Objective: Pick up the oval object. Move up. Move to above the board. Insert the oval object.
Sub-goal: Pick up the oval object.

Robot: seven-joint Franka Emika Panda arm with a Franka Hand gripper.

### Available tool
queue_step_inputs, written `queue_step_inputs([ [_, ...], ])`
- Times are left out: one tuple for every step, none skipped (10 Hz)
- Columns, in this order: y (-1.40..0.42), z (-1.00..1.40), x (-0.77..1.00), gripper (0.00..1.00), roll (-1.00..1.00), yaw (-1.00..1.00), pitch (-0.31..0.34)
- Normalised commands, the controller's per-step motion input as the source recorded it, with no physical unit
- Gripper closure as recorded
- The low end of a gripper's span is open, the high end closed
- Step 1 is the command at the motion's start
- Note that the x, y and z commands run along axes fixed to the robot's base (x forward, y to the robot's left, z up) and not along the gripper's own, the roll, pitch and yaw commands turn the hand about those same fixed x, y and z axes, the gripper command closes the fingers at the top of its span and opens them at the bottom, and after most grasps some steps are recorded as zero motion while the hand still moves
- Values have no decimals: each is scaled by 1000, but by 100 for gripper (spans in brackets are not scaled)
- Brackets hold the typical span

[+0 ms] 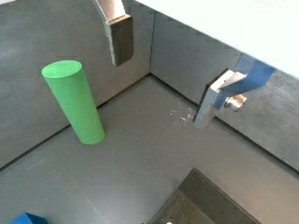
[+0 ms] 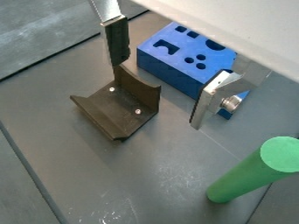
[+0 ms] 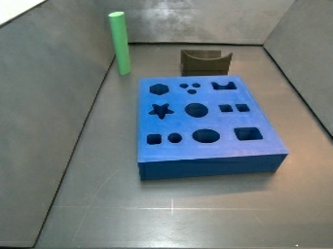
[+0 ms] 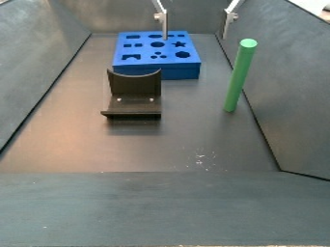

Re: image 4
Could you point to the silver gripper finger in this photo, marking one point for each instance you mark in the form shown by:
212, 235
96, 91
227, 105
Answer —
231, 16
160, 16

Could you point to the green oval cylinder peg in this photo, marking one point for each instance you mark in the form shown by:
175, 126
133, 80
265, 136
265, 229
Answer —
245, 50

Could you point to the blue foam shape board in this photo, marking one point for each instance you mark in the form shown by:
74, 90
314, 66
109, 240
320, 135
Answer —
143, 52

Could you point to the black curved plastic stand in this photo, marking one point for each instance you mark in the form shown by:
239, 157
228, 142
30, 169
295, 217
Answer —
135, 95

